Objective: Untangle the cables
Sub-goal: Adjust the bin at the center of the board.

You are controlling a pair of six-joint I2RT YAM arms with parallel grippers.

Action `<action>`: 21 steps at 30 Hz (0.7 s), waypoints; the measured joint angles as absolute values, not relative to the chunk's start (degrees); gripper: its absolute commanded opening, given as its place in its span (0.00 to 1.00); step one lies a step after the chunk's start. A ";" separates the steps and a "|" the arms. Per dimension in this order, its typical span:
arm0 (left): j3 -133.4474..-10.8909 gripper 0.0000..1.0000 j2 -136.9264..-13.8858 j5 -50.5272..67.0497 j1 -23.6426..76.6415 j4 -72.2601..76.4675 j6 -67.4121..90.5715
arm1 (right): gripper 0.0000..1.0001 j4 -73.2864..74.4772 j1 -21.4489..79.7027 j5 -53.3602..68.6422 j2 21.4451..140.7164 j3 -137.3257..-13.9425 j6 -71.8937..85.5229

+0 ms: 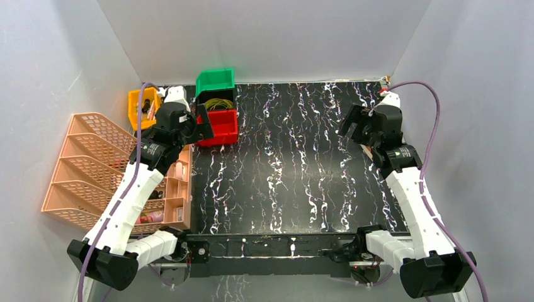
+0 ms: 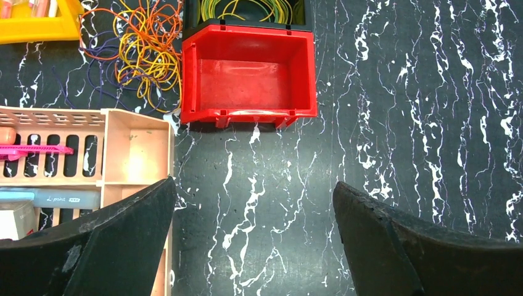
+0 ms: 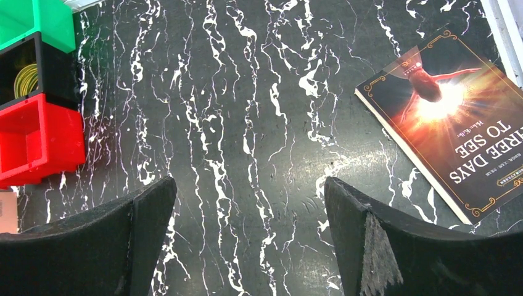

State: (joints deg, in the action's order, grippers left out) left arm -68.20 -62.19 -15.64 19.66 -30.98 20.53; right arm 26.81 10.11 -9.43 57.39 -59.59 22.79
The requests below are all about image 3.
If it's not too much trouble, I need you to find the black plastic bin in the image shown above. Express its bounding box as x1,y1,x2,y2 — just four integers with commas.
1,31,81,110

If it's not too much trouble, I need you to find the green plastic bin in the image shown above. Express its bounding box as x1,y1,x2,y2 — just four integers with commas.
1,0,76,53

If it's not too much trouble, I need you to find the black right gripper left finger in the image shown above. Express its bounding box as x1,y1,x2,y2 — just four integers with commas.
1,176,177,295

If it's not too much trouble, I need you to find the dark paperback book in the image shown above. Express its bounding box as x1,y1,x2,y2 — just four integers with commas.
355,28,522,224

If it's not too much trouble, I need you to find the red plastic bin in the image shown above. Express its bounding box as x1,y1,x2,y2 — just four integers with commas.
1,94,86,189

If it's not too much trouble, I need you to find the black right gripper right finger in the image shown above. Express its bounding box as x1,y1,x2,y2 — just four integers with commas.
324,177,522,295

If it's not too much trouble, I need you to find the yellow green wire coil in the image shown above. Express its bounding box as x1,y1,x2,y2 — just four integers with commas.
13,63,39,100

